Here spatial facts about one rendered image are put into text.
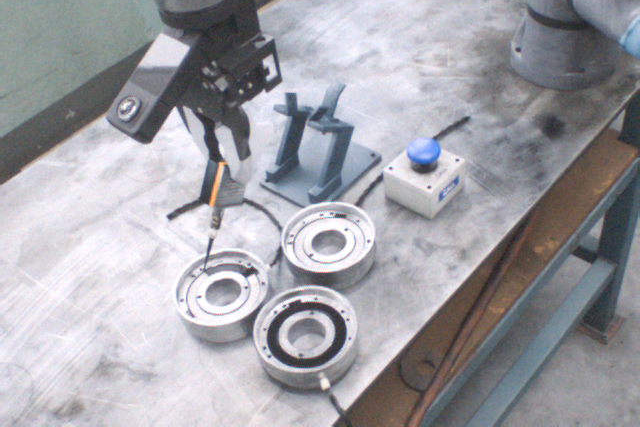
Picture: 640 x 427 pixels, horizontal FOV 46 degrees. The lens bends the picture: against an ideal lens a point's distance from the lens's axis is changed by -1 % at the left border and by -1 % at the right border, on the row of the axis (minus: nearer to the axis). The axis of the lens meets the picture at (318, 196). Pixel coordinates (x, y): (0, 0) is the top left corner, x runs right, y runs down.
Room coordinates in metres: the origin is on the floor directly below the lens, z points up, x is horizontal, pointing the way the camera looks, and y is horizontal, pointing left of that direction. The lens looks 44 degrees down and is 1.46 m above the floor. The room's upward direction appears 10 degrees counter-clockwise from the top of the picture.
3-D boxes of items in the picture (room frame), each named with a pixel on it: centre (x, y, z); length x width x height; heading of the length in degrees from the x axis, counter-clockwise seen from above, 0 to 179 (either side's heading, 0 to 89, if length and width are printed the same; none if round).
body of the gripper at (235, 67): (0.62, 0.07, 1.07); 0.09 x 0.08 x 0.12; 132
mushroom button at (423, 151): (0.66, -0.13, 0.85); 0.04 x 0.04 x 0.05
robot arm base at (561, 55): (0.88, -0.38, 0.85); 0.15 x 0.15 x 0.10
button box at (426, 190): (0.66, -0.13, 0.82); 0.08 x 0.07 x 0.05; 131
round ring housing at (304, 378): (0.46, 0.04, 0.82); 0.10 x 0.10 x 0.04
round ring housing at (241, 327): (0.53, 0.12, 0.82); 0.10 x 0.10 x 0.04
